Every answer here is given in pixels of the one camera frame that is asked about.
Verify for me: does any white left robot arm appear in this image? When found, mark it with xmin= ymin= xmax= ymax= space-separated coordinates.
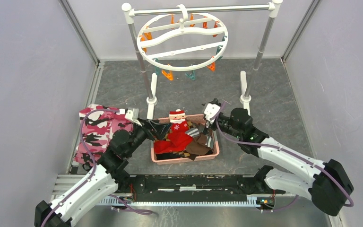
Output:
xmin=34 ymin=119 xmax=170 ymax=227

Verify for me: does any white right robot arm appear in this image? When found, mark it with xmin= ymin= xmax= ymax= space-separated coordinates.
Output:
xmin=203 ymin=103 xmax=354 ymax=216

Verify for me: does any pink camouflage folded garment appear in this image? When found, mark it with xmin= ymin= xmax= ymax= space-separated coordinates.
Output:
xmin=73 ymin=104 xmax=133 ymax=166

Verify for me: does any argyle patterned sock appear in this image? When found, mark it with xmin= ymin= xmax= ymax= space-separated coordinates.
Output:
xmin=154 ymin=120 xmax=200 ymax=160

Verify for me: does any white metal drying rack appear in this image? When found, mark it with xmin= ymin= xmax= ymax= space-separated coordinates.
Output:
xmin=121 ymin=0 xmax=282 ymax=119

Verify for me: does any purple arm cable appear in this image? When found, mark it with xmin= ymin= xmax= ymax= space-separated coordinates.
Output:
xmin=40 ymin=108 xmax=121 ymax=227
xmin=211 ymin=100 xmax=355 ymax=208

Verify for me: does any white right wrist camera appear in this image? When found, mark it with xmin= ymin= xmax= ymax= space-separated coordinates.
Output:
xmin=203 ymin=98 xmax=221 ymax=123

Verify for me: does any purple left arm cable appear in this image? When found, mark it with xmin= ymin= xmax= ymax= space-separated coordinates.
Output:
xmin=40 ymin=108 xmax=121 ymax=227

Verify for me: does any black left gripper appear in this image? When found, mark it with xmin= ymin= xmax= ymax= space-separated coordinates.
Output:
xmin=124 ymin=117 xmax=172 ymax=157

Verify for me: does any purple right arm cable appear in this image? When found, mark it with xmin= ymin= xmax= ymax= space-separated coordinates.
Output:
xmin=211 ymin=100 xmax=355 ymax=208

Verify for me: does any white round clip hanger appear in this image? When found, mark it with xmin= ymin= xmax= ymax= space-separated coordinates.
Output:
xmin=136 ymin=5 xmax=229 ymax=73

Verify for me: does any teal front clip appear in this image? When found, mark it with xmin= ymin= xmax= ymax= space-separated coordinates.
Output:
xmin=185 ymin=70 xmax=196 ymax=81

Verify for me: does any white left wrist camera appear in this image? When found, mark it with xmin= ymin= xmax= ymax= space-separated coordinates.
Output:
xmin=119 ymin=108 xmax=142 ymax=126

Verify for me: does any orange clip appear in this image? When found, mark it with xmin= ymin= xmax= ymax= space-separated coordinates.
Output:
xmin=207 ymin=60 xmax=216 ymax=72
xmin=161 ymin=69 xmax=174 ymax=81

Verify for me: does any red santa sock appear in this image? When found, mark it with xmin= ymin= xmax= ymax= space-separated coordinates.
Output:
xmin=154 ymin=109 xmax=193 ymax=155

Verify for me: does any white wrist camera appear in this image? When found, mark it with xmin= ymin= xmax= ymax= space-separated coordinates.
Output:
xmin=119 ymin=108 xmax=142 ymax=126
xmin=203 ymin=98 xmax=221 ymax=123

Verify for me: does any pink plastic basket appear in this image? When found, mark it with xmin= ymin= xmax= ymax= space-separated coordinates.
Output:
xmin=150 ymin=109 xmax=220 ymax=165

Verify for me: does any orange right front clip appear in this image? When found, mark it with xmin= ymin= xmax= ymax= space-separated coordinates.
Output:
xmin=207 ymin=60 xmax=216 ymax=72

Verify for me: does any brown sock in basket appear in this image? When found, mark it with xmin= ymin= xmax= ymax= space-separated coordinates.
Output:
xmin=183 ymin=133 xmax=215 ymax=161

